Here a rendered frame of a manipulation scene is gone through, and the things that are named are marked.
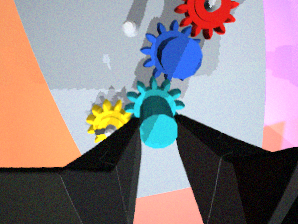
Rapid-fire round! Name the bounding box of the grey flat board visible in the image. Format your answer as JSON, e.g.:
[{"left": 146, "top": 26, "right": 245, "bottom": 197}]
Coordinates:
[{"left": 13, "top": 0, "right": 266, "bottom": 198}]

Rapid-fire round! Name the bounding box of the yellow gear with black stripe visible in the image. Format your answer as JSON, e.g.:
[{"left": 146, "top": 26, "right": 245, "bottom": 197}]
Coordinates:
[{"left": 86, "top": 99, "right": 132, "bottom": 143}]

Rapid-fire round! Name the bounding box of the red gear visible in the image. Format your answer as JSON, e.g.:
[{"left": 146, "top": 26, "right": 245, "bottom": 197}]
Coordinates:
[{"left": 174, "top": 0, "right": 239, "bottom": 40}]

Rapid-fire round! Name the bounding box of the cyan gear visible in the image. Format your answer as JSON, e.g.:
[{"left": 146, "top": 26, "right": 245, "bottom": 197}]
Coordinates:
[{"left": 125, "top": 75, "right": 185, "bottom": 149}]

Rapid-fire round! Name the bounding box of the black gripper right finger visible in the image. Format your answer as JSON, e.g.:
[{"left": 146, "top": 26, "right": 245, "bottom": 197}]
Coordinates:
[{"left": 174, "top": 113, "right": 298, "bottom": 224}]

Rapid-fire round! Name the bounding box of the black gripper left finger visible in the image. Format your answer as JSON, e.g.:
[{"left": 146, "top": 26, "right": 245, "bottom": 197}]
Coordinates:
[{"left": 0, "top": 117, "right": 142, "bottom": 224}]

